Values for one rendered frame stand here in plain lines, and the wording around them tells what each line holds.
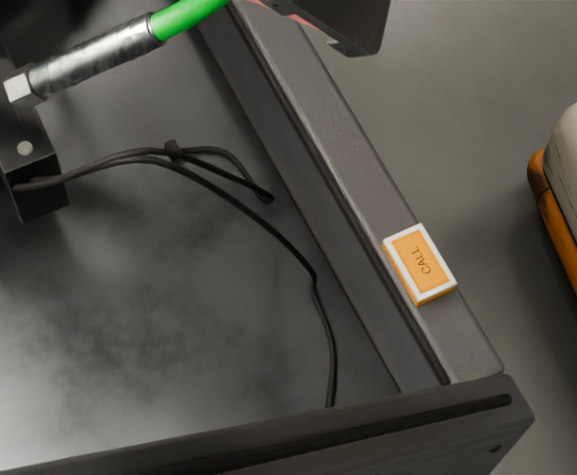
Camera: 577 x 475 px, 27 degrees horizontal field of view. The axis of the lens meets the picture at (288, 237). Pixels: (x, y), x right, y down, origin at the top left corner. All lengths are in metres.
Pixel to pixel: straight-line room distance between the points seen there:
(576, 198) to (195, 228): 0.89
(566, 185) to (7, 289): 1.01
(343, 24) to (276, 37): 0.41
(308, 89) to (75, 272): 0.23
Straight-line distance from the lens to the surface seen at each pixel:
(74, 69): 0.62
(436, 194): 1.92
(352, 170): 0.84
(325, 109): 0.86
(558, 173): 1.77
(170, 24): 0.59
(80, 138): 0.99
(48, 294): 0.93
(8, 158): 0.82
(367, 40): 0.50
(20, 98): 0.64
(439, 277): 0.80
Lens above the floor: 1.69
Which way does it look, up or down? 65 degrees down
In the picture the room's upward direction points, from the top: 7 degrees clockwise
